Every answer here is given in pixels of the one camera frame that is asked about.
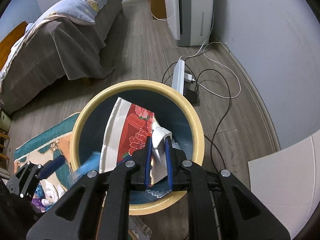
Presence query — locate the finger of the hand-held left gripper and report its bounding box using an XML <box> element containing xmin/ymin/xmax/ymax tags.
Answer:
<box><xmin>7</xmin><ymin>155</ymin><xmax>67</xmax><ymax>198</ymax></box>

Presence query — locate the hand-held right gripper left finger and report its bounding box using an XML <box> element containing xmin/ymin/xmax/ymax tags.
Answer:
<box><xmin>26</xmin><ymin>136</ymin><xmax>153</xmax><ymax>240</ymax></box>

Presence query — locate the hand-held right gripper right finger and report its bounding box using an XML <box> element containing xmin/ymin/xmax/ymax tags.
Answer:
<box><xmin>164</xmin><ymin>135</ymin><xmax>292</xmax><ymax>240</ymax></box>

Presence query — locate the white tissue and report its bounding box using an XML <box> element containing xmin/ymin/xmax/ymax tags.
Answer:
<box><xmin>41</xmin><ymin>187</ymin><xmax>59</xmax><ymax>205</ymax></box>

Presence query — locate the red floral paper bag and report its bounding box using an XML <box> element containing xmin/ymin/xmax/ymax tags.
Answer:
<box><xmin>99</xmin><ymin>97</ymin><xmax>173</xmax><ymax>183</ymax></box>

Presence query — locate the blue face mask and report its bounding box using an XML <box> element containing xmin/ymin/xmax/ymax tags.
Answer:
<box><xmin>75</xmin><ymin>151</ymin><xmax>102</xmax><ymax>179</ymax></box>

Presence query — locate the yellow-rimmed blue basin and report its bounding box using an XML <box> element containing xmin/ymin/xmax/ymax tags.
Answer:
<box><xmin>71</xmin><ymin>80</ymin><xmax>205</xmax><ymax>216</ymax></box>

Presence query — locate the printed floor mat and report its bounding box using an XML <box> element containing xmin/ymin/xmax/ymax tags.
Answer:
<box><xmin>14</xmin><ymin>112</ymin><xmax>83</xmax><ymax>205</ymax></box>

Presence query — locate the black power adapter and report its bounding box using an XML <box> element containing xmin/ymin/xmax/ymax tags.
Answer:
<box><xmin>184</xmin><ymin>89</ymin><xmax>200</xmax><ymax>103</ymax></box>

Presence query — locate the white power strip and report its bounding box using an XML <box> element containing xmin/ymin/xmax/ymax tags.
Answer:
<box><xmin>172</xmin><ymin>60</ymin><xmax>185</xmax><ymax>93</ymax></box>

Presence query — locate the bed with grey blanket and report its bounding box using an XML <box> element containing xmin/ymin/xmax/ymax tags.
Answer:
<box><xmin>0</xmin><ymin>0</ymin><xmax>124</xmax><ymax>114</ymax></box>

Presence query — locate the white cabinet panel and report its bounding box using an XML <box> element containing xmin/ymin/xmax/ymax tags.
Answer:
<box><xmin>247</xmin><ymin>129</ymin><xmax>320</xmax><ymax>205</ymax></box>

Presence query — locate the wooden headboard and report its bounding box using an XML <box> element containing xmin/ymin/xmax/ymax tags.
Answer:
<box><xmin>0</xmin><ymin>21</ymin><xmax>28</xmax><ymax>67</ymax></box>

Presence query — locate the white air purifier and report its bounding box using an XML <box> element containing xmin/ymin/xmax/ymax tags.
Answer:
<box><xmin>162</xmin><ymin>0</ymin><xmax>215</xmax><ymax>47</ymax></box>

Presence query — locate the black cable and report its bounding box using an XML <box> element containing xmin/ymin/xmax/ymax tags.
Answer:
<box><xmin>195</xmin><ymin>69</ymin><xmax>232</xmax><ymax>172</ymax></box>

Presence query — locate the white charger cable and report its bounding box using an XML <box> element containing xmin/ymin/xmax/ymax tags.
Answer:
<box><xmin>192</xmin><ymin>42</ymin><xmax>242</xmax><ymax>99</ymax></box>

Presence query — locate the white power strip cable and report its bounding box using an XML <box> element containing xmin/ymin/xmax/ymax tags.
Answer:
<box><xmin>179</xmin><ymin>39</ymin><xmax>210</xmax><ymax>63</ymax></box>

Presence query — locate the white monitor cable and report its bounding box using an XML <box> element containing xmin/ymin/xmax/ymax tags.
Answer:
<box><xmin>149</xmin><ymin>0</ymin><xmax>168</xmax><ymax>20</ymax></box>

